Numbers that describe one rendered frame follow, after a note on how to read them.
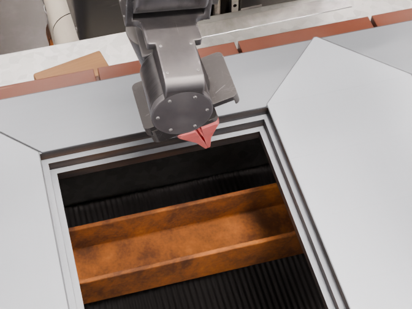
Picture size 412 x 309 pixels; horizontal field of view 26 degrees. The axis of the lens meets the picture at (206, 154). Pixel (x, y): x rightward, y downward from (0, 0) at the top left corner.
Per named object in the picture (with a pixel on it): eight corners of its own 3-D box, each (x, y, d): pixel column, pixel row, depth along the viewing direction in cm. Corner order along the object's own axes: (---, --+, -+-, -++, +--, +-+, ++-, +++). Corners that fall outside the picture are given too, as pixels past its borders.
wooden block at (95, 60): (102, 73, 129) (99, 49, 125) (119, 101, 126) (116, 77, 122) (37, 97, 126) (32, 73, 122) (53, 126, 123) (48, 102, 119)
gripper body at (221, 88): (241, 105, 92) (225, 59, 86) (149, 140, 92) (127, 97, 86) (224, 61, 95) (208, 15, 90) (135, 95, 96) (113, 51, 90)
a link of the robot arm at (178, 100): (214, -54, 81) (119, -47, 79) (246, 35, 74) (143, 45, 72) (202, 43, 90) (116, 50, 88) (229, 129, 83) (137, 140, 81)
